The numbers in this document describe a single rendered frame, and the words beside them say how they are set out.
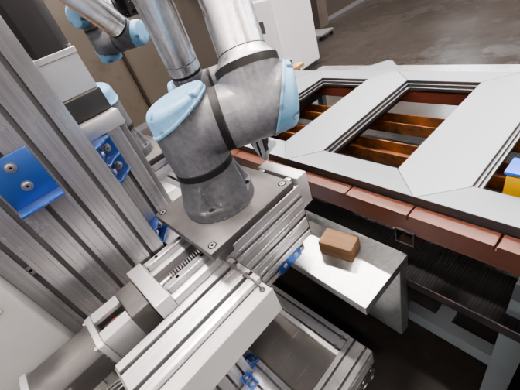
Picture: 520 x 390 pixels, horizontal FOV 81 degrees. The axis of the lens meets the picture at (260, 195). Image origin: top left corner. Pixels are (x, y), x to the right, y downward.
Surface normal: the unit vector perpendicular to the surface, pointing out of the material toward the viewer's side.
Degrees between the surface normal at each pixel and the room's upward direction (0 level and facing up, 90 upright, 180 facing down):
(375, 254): 0
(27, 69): 90
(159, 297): 0
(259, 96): 65
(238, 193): 72
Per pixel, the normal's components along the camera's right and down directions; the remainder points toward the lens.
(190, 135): 0.19, 0.49
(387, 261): -0.29, -0.76
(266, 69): 0.49, 0.00
